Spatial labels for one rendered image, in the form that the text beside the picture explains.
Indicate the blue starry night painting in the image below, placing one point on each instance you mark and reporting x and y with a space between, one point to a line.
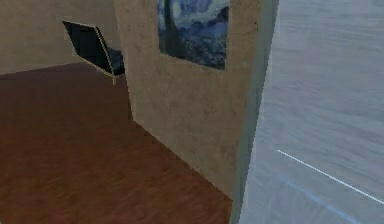
193 33

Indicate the black framed window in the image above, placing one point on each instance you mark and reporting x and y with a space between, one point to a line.
90 45

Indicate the pale grey room door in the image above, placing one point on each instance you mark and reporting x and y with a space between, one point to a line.
316 110

